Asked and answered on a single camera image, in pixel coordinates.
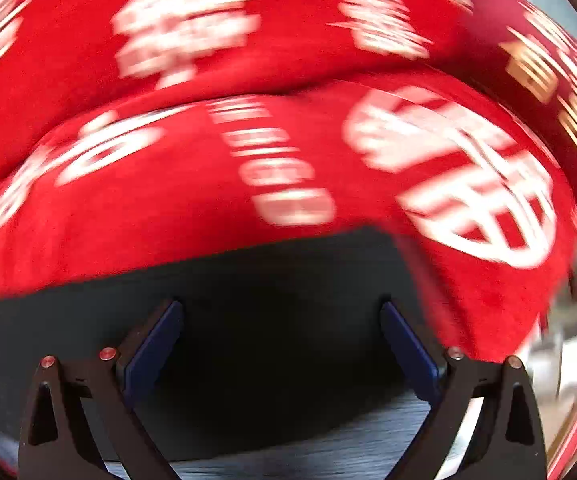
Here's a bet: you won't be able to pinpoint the red printed blanket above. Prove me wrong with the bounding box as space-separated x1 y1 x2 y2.
0 0 577 480

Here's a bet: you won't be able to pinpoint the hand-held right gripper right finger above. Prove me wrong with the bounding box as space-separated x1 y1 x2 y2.
379 300 550 480

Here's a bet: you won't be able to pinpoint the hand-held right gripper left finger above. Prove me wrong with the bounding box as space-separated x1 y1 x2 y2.
17 299 185 480

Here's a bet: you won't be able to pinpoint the black pants with grey lining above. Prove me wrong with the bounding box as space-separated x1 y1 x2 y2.
0 227 442 480

